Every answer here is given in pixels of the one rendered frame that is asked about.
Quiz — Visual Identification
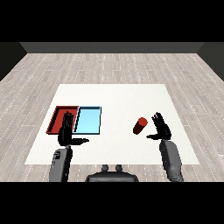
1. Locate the light blue shallow open box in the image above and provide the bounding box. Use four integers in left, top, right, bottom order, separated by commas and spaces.
73, 106, 102, 136

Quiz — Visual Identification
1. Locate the small red can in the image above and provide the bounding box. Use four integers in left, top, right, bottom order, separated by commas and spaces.
132, 116, 149, 136

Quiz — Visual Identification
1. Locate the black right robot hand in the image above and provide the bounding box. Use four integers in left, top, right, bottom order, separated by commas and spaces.
145, 111, 172, 141

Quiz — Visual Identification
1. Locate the red shallow open box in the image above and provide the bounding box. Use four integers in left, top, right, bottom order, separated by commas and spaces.
45, 105, 80, 136

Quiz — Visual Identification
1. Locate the dark grey robot body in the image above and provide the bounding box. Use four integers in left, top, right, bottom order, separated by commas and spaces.
85, 164, 140, 183

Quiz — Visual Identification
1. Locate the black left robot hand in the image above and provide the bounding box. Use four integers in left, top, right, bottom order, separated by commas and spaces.
57, 110, 90, 147

